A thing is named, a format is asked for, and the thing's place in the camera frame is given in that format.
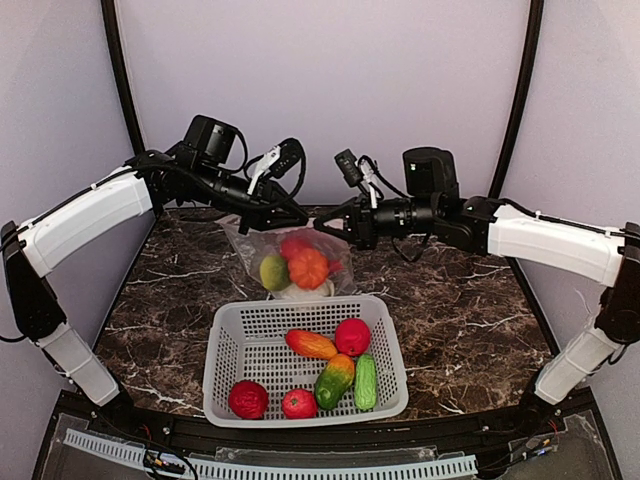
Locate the white slotted cable duct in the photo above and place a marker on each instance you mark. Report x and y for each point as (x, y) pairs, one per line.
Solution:
(230, 463)

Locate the red tomato fruit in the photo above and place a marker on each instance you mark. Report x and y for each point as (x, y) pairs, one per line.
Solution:
(299, 404)

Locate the red wrinkled fruit front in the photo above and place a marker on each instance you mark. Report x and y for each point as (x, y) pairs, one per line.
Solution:
(248, 400)

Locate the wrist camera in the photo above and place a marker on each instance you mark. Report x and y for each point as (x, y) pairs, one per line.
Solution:
(276, 162)
(359, 174)

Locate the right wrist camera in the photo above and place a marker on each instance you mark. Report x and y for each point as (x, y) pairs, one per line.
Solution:
(359, 174)

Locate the orange pumpkin toy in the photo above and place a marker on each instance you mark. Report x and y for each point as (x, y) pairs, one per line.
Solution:
(309, 269)

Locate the white perforated plastic basket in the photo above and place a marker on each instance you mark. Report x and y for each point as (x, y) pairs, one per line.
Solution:
(247, 342)

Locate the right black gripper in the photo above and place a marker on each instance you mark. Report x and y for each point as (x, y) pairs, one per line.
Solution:
(363, 224)

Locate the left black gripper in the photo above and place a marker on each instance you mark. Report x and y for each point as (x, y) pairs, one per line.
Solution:
(261, 209)

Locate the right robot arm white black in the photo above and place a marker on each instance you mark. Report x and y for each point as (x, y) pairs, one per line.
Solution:
(480, 225)

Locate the yellow lemon toy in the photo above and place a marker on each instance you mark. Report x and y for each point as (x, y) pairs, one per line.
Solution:
(274, 273)

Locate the red chili pepper toy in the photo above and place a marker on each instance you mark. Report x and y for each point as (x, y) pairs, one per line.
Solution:
(335, 266)

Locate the red wrinkled fruit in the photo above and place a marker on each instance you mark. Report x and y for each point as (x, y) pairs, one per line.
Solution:
(248, 400)
(352, 337)
(291, 246)

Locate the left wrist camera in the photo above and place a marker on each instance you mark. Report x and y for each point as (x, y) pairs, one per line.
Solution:
(276, 162)

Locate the black front rail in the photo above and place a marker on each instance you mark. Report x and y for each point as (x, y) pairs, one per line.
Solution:
(578, 432)

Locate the green bitter gourd toy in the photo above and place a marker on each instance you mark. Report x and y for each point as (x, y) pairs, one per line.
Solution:
(365, 384)

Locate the white cauliflower toy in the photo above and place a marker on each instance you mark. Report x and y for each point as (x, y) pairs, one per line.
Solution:
(294, 292)

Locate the left black frame post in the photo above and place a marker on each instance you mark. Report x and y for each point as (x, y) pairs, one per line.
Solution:
(120, 74)

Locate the clear zip top bag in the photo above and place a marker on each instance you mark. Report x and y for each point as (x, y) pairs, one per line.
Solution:
(251, 248)

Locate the right black frame post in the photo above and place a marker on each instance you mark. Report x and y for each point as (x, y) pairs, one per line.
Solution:
(521, 91)

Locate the green orange mango toy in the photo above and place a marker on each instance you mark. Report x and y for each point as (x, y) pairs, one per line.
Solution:
(332, 383)

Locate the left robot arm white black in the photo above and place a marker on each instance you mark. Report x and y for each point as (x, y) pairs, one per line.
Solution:
(191, 171)

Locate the orange yellow mango toy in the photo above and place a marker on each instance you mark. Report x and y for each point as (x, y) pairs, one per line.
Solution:
(310, 345)

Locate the black frame post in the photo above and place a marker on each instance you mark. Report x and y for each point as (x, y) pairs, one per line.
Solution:
(521, 91)
(120, 74)

